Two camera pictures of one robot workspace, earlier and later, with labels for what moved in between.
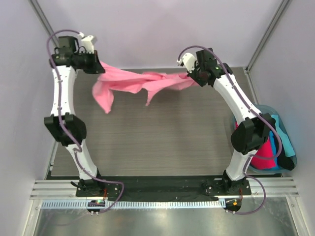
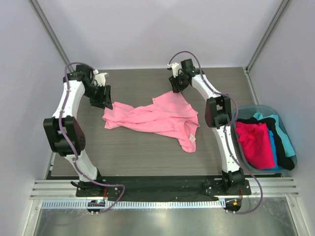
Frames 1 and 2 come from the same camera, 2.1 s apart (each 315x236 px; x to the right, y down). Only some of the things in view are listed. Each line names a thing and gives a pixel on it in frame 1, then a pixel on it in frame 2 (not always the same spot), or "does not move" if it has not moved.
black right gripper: [197, 77] -> [176, 86]
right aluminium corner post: [267, 35] does not move
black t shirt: [284, 162] does not move
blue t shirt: [273, 145] does not move
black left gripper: [97, 68] -> [107, 98]
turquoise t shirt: [288, 150] does not move
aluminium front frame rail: [275, 188] does not move
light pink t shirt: [110, 79] -> [171, 114]
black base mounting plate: [156, 189] does not move
